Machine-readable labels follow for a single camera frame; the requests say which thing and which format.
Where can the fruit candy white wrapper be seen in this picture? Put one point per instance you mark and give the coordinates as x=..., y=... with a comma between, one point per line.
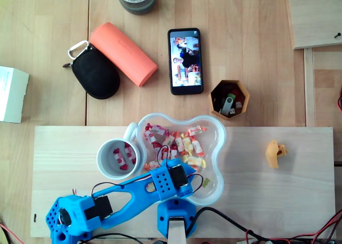
x=180, y=143
x=168, y=140
x=198, y=148

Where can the yellow printed part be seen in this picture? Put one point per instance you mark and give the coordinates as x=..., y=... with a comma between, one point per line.
x=272, y=156

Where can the white ceramic mug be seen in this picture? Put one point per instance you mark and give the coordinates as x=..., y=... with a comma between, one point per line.
x=105, y=158

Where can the small dark USB dongle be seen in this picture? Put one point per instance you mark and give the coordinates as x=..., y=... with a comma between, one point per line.
x=239, y=104

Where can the dark zipper pull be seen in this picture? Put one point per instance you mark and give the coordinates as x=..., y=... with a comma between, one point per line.
x=66, y=65

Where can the blue 3D-printed robot arm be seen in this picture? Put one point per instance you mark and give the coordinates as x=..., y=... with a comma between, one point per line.
x=77, y=206

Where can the orange candy white wrapper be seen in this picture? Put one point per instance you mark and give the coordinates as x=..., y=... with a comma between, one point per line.
x=152, y=165
x=196, y=130

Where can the green yellow gummy bear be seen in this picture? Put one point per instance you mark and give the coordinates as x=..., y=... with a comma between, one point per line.
x=206, y=182

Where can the silver swivel USB stick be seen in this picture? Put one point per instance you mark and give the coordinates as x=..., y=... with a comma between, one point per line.
x=228, y=103

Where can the light wooden base board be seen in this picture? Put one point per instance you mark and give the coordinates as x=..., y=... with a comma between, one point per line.
x=253, y=196

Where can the light wooden panel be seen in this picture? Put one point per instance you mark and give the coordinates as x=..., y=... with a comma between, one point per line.
x=315, y=14

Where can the silver carabiner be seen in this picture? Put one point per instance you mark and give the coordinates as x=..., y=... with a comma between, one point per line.
x=76, y=45

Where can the dark glass jar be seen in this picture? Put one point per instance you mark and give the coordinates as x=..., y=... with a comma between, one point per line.
x=136, y=3

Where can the brown hexagonal printed container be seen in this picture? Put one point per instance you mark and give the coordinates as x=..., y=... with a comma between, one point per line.
x=246, y=98

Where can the red USB stick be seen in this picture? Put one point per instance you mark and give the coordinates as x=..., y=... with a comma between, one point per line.
x=235, y=92

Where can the lemon candy yellow wrapper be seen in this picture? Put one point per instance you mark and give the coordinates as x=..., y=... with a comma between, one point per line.
x=187, y=144
x=195, y=161
x=151, y=186

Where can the strawberry candy red white wrapper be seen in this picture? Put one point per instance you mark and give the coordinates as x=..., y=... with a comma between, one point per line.
x=159, y=129
x=129, y=153
x=150, y=137
x=117, y=156
x=147, y=127
x=157, y=146
x=173, y=152

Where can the black screw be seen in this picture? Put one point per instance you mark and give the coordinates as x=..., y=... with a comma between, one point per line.
x=337, y=35

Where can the clear plastic Haribo tub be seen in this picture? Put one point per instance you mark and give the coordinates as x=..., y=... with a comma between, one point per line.
x=211, y=137

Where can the white cardboard box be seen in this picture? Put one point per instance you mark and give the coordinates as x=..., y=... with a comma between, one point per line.
x=10, y=94

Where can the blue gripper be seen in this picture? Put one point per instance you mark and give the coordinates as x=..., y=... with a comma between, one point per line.
x=189, y=168

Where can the black zip pouch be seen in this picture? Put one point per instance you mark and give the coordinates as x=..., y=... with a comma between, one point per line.
x=93, y=73

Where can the orange cylindrical case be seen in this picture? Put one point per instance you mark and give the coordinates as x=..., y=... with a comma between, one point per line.
x=123, y=54

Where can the black smartphone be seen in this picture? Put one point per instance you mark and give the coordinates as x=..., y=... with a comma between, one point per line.
x=185, y=62

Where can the small white USB dongle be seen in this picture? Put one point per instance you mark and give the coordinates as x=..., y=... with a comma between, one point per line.
x=232, y=111

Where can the wooden camera post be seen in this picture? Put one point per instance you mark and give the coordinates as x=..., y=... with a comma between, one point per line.
x=176, y=233

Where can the blue printed post mount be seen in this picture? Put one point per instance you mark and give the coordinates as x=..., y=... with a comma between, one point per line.
x=163, y=217

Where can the green USB stick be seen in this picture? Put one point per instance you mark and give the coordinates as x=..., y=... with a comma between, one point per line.
x=231, y=95

